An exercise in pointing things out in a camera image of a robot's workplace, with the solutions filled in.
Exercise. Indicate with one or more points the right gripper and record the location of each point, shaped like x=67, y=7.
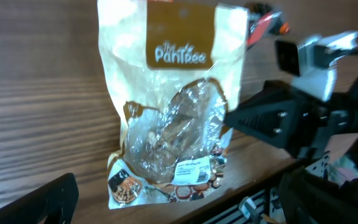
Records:
x=271, y=116

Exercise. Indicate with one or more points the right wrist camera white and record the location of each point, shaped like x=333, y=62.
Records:
x=312, y=60

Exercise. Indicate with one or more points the white long pouch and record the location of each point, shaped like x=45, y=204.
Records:
x=173, y=71

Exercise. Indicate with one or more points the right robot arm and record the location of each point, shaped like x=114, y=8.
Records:
x=308, y=198

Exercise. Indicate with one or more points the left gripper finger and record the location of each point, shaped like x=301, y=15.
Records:
x=54, y=202

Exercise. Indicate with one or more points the black red snack wrapper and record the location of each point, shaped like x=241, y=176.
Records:
x=264, y=19

